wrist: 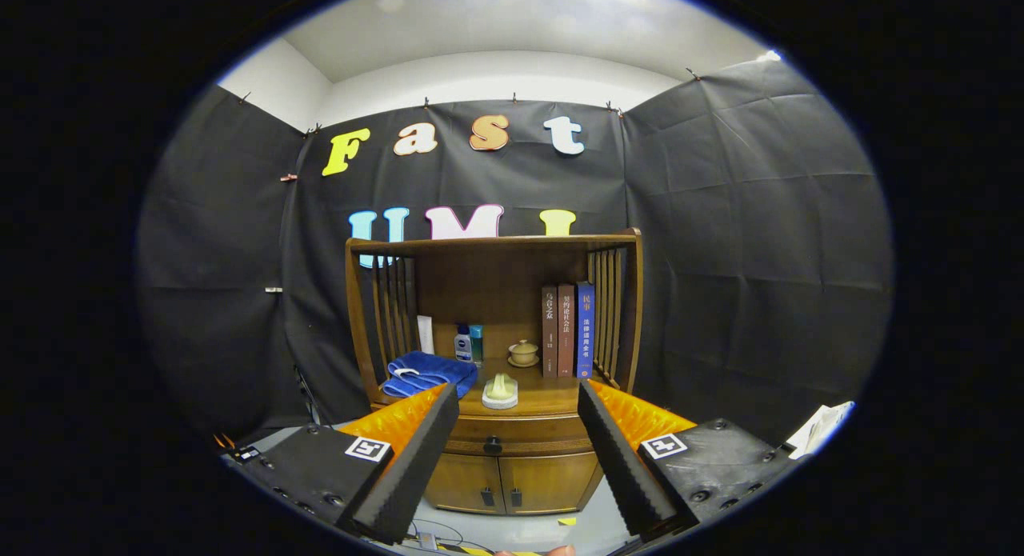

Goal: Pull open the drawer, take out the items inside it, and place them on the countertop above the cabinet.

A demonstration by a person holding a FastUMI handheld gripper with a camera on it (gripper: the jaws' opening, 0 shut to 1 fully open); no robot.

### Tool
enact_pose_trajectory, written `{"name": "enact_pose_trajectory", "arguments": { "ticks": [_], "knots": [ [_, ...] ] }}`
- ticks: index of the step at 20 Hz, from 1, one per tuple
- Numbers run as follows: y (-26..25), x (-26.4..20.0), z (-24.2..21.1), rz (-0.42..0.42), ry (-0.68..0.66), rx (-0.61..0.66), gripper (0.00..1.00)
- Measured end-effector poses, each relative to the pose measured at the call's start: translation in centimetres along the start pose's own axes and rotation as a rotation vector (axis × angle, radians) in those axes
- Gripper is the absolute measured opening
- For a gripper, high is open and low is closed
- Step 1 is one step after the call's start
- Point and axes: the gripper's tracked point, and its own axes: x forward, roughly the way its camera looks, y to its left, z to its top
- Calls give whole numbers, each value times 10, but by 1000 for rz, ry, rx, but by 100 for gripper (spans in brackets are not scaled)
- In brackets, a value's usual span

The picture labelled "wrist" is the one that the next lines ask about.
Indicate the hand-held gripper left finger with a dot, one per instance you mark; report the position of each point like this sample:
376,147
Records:
416,468

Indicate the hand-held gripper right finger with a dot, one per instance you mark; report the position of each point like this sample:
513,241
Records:
620,466

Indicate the wooden drawer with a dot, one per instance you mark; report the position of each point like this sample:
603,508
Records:
536,428

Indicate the pale green soap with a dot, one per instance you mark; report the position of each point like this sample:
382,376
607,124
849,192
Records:
501,386

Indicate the wooden cabinet door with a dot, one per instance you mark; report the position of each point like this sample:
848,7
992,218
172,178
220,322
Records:
460,480
552,480

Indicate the wooden countertop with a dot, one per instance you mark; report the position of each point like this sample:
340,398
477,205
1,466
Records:
544,392

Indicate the wooden cabinet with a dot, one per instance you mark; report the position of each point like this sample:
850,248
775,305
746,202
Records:
496,284

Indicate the small white adapter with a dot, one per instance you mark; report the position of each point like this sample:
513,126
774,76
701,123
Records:
427,541

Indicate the folded blue towel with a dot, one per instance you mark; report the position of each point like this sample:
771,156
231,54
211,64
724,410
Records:
432,368

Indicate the yellow black striped tape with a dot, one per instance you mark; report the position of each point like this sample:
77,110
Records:
480,551

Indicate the blue and white lotion bottle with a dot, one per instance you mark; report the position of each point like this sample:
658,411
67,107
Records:
462,346

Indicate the white tube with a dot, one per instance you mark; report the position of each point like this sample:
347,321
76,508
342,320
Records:
425,334

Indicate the teal bottle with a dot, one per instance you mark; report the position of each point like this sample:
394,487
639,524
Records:
477,344

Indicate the blue book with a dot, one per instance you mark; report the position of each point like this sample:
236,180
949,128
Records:
585,328

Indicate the reddish brown book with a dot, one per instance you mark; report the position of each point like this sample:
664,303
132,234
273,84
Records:
566,332

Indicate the beige lidded teacup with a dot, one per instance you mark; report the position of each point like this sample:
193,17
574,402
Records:
523,354

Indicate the dark brown book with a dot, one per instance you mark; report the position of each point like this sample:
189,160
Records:
550,332

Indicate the small black electronic box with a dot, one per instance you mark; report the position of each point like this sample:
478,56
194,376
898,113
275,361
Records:
240,454

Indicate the white crumpled paper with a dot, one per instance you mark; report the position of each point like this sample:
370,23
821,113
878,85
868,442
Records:
818,430

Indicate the black backdrop cloth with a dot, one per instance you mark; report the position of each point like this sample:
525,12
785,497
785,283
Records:
720,244

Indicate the small ceiling light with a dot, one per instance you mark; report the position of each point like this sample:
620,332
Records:
770,56

